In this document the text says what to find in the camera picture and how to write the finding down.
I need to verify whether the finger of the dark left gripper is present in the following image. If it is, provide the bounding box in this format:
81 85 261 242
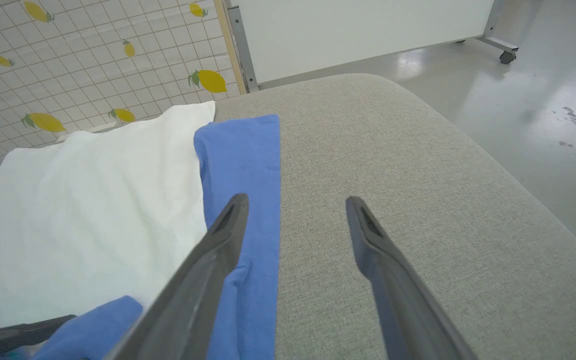
0 314 77 360

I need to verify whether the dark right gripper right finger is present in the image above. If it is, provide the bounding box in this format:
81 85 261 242
345 195 477 360

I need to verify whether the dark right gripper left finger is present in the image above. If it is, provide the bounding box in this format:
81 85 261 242
102 193 250 360

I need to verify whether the white and blue shirt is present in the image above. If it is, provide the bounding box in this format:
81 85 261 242
0 100 282 360

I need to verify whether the lemon print partition screen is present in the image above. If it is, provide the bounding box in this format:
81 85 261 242
0 0 247 166

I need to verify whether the white rolling partition board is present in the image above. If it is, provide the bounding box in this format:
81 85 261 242
227 0 520 94

